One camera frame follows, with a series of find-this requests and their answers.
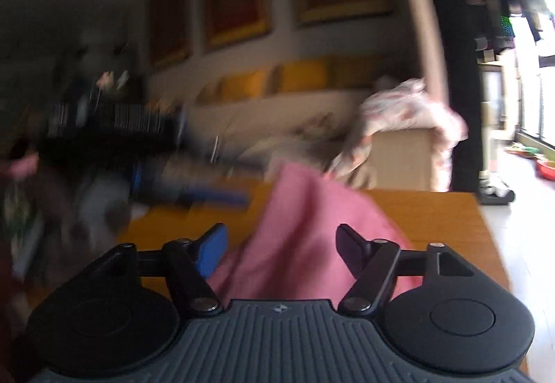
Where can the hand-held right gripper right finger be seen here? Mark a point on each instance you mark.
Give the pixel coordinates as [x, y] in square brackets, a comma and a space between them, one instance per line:
[350, 248]

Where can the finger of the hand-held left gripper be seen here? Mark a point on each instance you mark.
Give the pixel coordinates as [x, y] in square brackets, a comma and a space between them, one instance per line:
[221, 197]
[236, 162]

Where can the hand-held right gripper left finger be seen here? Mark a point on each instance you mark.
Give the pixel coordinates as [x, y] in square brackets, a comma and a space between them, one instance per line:
[212, 252]

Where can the pink ribbed garment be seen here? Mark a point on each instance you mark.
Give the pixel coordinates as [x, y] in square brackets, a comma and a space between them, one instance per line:
[303, 231]

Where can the beige sofa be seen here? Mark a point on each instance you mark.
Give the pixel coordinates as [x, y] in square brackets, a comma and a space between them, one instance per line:
[282, 118]

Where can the yellow cushion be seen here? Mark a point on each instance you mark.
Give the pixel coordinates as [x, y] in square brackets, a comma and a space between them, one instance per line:
[355, 70]
[245, 86]
[302, 75]

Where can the floral blanket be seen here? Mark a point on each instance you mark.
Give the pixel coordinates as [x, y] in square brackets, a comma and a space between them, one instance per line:
[403, 114]

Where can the black stand base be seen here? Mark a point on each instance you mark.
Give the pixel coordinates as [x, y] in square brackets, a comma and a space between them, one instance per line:
[496, 192]

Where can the red basin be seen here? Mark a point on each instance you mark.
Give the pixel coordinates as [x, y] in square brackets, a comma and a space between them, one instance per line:
[546, 170]

